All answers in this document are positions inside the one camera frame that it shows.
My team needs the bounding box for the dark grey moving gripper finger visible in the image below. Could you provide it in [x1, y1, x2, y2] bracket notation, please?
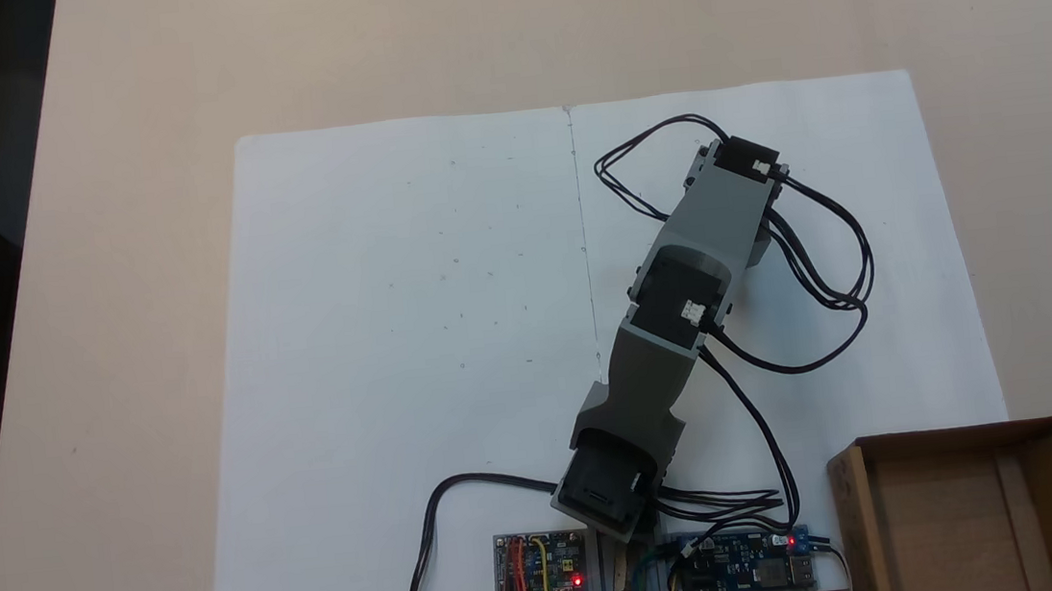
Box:
[737, 220, 777, 273]

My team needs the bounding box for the blue circuit board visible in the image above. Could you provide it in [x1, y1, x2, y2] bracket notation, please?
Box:
[666, 520, 820, 591]

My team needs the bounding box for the brown cardboard box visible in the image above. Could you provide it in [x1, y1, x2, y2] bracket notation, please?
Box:
[823, 416, 1052, 591]

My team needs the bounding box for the white paper sheet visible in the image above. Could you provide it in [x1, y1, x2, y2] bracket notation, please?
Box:
[165, 61, 1027, 591]

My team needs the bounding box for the black forearm cable loop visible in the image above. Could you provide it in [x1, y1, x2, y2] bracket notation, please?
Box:
[680, 159, 886, 385]

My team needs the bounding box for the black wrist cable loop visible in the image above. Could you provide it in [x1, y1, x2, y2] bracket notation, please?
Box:
[587, 109, 733, 229]

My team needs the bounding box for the black elbow cable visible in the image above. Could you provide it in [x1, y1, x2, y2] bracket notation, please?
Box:
[701, 327, 808, 550]

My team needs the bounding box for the black base cable bundle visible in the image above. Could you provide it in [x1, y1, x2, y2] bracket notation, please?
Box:
[653, 474, 790, 527]

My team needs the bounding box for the circuit board with coloured wires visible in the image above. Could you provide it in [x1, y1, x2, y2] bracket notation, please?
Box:
[488, 525, 592, 591]

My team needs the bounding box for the yellow jumper wire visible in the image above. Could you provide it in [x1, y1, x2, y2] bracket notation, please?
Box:
[528, 534, 567, 591]

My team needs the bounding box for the red jumper wire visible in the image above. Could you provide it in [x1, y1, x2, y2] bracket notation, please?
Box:
[504, 538, 530, 591]

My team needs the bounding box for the black power cable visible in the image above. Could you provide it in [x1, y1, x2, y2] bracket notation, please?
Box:
[390, 464, 576, 591]

